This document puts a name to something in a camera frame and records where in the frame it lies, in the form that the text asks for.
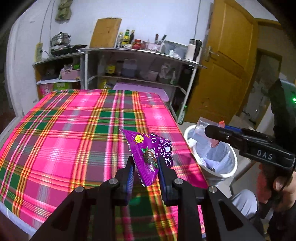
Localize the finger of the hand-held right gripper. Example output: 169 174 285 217
223 125 277 142
204 125 249 151

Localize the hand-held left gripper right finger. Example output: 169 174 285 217
156 156 266 241

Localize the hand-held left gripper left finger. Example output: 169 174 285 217
30 156 137 241

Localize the red lidded clear cup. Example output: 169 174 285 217
194 116 226 150

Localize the translucent bin liner bag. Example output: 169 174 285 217
187 130 234 169

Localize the purple snack packet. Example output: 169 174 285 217
119 128 173 187

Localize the white trash bin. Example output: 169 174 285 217
184 125 238 179

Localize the person's right hand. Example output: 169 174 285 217
256 162 296 212

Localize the green plastic bottle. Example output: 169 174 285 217
178 105 187 124

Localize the person's grey trouser leg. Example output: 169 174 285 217
231 189 258 220

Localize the yellow wooden door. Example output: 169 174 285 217
184 0 258 126

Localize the pink plaid tablecloth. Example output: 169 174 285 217
0 89 208 241

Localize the black flask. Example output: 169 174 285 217
180 65 193 87

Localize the crumpled plastic bag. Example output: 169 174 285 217
159 64 177 84

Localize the white black electric kettle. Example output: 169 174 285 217
185 39 203 62

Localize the pink plastic tub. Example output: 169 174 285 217
140 70 159 81

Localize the purple lidded storage box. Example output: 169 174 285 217
113 83 170 102

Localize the clear plastic container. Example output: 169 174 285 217
164 40 188 59

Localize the purple liquid jug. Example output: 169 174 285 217
121 59 138 78

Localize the green cardboard box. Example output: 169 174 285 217
54 83 80 91

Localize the white plastic bottle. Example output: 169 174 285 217
97 56 106 76

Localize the pink plastic basket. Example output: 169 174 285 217
60 69 81 80

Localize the pink cardboard box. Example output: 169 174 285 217
38 85 55 99

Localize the white metal shelf unit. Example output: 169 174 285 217
77 47 207 123

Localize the small white shelf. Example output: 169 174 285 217
32 53 85 93

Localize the black induction cooker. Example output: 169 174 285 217
48 44 88 56

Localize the wooden cutting board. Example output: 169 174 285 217
90 17 122 48

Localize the steel steamer pot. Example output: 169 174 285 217
50 32 71 49

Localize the yellowed power strip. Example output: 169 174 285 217
35 43 43 62

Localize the green hanging cloth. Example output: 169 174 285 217
55 0 73 22

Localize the metal door handle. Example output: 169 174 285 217
205 46 220 62

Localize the grey wall cable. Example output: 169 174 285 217
39 0 59 44
193 0 201 40

